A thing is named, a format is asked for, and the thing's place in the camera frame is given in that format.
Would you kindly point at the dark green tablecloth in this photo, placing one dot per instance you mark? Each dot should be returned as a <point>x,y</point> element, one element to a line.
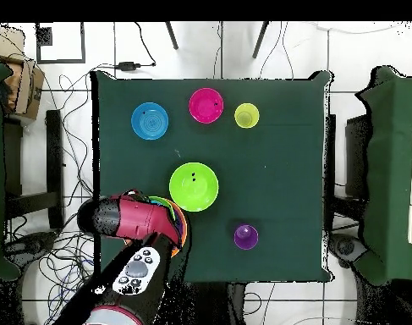
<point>276,186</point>

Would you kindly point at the large orange bowl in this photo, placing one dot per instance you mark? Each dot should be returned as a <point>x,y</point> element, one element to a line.
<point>186,223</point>

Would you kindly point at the black stand leg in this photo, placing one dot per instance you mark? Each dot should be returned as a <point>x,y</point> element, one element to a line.
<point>171,35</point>
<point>260,39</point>

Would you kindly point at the grey chair base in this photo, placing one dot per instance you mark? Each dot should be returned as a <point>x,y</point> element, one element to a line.
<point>347,247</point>

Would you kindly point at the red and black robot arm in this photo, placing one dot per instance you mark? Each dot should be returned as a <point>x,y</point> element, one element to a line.
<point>138,216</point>

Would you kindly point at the blue bowl with ribbed bottom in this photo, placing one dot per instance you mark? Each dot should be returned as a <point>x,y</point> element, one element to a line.
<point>150,121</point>

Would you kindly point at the yellow ribbed cup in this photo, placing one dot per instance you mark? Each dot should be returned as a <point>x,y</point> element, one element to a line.
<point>247,115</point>

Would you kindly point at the red bowl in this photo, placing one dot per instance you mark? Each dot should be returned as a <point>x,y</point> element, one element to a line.
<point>206,105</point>

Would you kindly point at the cardboard box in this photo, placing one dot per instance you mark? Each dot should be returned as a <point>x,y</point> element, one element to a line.
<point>26,88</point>

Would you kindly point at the black bench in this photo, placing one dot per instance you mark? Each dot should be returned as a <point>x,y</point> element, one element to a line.
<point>55,162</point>

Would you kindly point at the black power adapter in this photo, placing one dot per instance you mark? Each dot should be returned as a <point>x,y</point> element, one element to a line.
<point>128,66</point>

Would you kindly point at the black base with knob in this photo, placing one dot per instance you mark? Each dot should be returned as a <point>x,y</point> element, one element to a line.
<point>33,242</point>

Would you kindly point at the purple cup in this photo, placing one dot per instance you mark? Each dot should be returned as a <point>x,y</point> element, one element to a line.
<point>246,237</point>

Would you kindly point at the large green bowl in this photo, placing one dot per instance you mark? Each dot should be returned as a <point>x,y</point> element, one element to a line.
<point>193,188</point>
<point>166,202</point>

